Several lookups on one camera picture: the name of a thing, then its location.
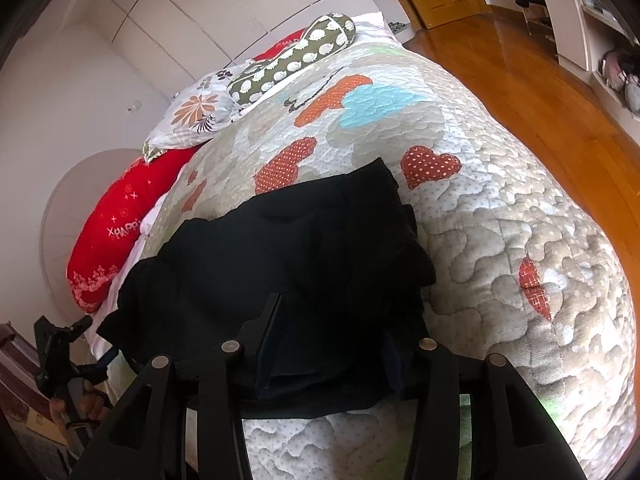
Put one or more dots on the heart patterned quilt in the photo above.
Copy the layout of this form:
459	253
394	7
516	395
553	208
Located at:
490	220

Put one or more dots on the person's left hand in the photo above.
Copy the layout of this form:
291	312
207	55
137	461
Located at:
95	406

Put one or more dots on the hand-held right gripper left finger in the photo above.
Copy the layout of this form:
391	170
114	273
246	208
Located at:
270	351

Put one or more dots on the grey pink bag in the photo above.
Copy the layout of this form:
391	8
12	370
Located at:
620	77

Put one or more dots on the green dotted bolster pillow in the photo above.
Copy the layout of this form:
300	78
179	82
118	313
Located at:
295	55

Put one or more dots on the red pillow with white print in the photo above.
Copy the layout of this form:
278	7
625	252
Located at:
125	215

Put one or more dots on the white shelf unit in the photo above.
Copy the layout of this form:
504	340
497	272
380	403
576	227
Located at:
570	15

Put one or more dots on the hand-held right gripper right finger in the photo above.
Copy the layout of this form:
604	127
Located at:
436	376

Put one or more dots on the black pants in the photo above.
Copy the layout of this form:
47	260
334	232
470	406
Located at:
300	240

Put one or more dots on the white floral pillow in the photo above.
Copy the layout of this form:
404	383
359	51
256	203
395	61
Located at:
192	110

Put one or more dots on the white wardrobe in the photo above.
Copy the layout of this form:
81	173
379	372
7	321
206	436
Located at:
165	5

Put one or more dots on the white round headboard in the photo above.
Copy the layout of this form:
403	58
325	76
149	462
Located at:
75	195

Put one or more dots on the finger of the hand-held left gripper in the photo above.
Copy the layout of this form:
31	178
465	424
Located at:
95	367
55	332

